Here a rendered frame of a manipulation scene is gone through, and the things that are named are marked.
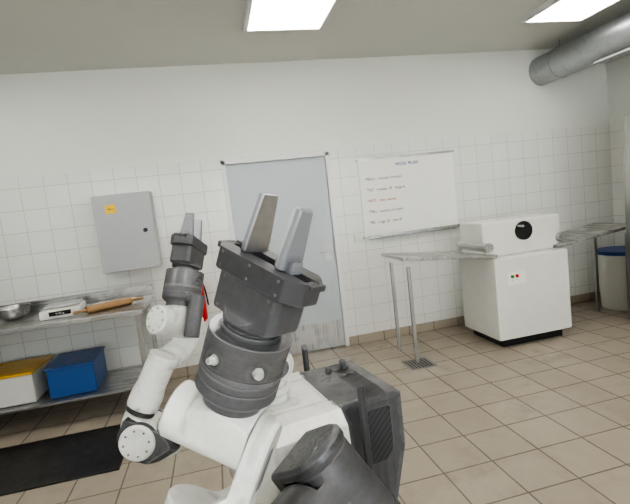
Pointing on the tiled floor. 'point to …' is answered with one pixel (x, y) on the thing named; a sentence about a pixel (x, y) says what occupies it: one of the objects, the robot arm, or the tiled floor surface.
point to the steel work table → (126, 377)
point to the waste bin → (612, 277)
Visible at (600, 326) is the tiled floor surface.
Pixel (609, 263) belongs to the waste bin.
